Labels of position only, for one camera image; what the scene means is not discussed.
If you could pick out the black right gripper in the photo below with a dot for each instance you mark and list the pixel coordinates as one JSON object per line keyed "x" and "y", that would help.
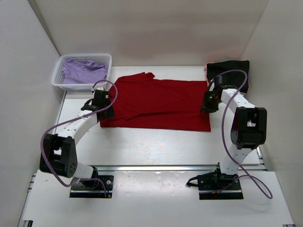
{"x": 205, "y": 107}

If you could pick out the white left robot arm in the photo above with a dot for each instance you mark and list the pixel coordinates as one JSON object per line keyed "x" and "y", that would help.
{"x": 60, "y": 154}

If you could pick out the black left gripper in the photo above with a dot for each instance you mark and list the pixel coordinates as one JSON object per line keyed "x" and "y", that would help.
{"x": 111, "y": 112}

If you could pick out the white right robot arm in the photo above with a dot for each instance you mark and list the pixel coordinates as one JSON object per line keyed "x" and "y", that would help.
{"x": 248, "y": 130}

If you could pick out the lilac t shirt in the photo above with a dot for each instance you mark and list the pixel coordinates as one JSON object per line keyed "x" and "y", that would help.
{"x": 83, "y": 72}

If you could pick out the aluminium mounting rail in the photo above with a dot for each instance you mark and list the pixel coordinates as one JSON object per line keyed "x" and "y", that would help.
{"x": 257, "y": 167}

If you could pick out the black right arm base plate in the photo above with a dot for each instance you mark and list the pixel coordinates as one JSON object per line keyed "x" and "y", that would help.
{"x": 217, "y": 186}

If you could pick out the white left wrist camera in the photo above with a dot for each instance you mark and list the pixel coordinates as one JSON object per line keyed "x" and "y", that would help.
{"x": 100, "y": 88}

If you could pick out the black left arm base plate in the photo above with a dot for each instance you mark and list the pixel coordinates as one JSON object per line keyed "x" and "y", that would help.
{"x": 93, "y": 189}

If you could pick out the white plastic laundry basket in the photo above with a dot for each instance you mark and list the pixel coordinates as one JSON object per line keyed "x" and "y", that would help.
{"x": 57, "y": 78}

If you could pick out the red t shirt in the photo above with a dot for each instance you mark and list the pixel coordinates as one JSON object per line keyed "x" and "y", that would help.
{"x": 142, "y": 101}

